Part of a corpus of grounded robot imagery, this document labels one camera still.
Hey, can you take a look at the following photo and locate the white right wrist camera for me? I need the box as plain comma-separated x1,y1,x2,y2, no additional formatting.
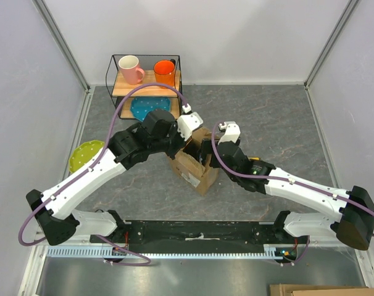
218,121,240,144

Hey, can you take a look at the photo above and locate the orange ceramic mug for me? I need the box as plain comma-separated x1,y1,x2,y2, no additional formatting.
154,59,176,87

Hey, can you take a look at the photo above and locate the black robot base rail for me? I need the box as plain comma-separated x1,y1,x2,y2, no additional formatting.
106,220,307,255

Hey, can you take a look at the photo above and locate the cardboard sheet in corner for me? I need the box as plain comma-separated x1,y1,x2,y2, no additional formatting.
270,284,374,296

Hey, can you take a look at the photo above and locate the black wire wooden shelf rack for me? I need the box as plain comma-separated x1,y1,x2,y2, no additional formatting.
105,54,183,120

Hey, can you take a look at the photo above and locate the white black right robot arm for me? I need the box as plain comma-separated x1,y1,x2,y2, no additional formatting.
199,139,374,250

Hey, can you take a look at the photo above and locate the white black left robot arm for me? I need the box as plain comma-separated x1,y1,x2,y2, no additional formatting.
26,109,203,245

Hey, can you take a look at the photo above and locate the brown cardboard express box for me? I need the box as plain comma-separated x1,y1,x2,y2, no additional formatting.
168,127,219,195

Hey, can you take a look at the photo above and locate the pink ceramic mug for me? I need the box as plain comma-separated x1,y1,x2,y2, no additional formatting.
118,55,145,85

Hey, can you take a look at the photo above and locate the blue dotted plate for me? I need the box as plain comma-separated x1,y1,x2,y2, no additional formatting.
130,96,171,121

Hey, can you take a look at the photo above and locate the green dotted plate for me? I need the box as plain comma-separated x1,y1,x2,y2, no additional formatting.
69,140,104,173

